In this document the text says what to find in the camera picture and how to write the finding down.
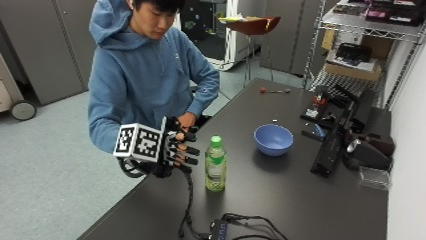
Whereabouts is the green capped plastic bottle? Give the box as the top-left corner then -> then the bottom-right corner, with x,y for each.
204,134 -> 228,193

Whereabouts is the white marker cube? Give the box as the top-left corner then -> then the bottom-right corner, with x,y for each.
112,122 -> 166,164

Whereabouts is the blue bowl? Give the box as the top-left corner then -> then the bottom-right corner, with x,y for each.
254,123 -> 296,157

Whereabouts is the black hub box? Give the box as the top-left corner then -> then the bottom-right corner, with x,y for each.
207,218 -> 231,240

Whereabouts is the the person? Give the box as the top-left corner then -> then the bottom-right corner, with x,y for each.
87,0 -> 222,155

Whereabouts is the small blue device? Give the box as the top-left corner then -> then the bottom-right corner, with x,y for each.
312,123 -> 329,139

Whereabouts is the black and red device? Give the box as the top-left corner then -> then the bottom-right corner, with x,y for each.
300,87 -> 333,126

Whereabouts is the brown stool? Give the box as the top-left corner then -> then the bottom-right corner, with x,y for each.
224,15 -> 283,88

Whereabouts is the beige cart with wheel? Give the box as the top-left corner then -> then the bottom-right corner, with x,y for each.
0,53 -> 39,122

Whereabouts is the grey cabinet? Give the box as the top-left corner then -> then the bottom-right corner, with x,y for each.
0,0 -> 99,107

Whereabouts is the cardboard box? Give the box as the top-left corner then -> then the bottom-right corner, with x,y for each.
323,49 -> 384,82

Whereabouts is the clear plastic box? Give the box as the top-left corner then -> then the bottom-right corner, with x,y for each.
357,165 -> 393,191

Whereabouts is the black device on paper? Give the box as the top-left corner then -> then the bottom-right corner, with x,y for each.
335,42 -> 375,67

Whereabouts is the braided black glove cable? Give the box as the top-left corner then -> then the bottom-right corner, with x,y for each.
178,169 -> 211,240

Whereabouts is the thin black cable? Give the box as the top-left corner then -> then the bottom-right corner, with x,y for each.
220,212 -> 291,240

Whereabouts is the red handled screwdriver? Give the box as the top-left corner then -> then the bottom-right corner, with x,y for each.
259,86 -> 294,95

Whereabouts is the black camera stand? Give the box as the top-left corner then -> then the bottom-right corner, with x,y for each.
310,99 -> 363,178

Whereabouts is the metal wire shelf rack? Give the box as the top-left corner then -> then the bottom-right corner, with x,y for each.
303,0 -> 426,111

